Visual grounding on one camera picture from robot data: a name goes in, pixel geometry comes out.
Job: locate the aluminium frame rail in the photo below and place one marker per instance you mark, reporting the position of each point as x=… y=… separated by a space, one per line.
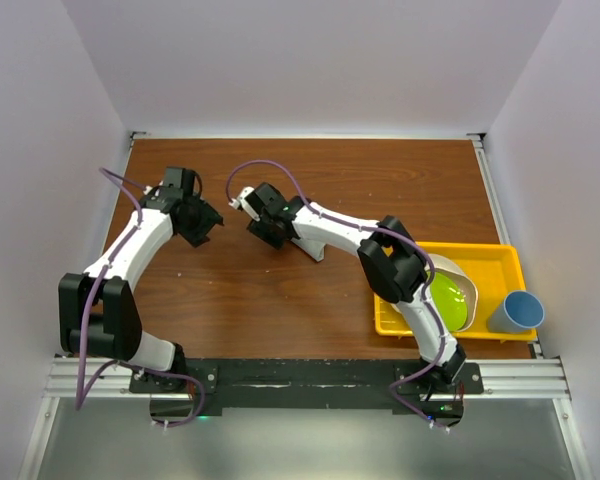
x=499 y=379

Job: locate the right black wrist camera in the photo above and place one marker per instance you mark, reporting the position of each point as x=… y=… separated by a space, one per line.
x=259 y=201

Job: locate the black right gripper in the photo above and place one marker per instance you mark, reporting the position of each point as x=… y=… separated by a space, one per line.
x=259 y=229

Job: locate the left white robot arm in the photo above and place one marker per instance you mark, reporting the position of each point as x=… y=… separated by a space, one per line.
x=98 y=315

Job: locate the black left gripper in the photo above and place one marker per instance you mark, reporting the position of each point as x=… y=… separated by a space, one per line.
x=209 y=218

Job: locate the grey cloth napkin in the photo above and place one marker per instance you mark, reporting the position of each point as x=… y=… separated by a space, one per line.
x=312 y=248

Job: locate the lime green bowl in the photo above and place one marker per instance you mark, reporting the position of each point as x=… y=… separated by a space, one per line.
x=450 y=302

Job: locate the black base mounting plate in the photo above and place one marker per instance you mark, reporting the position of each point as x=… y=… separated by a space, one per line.
x=331 y=384

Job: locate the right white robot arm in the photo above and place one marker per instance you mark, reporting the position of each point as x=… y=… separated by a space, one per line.
x=397 y=270

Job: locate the blue plastic cup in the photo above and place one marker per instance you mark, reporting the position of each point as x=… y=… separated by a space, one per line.
x=520 y=311

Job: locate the beige shell-shaped plate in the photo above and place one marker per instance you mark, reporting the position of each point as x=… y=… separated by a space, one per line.
x=393 y=323

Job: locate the yellow plastic tray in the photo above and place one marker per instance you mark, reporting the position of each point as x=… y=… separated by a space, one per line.
x=495 y=270

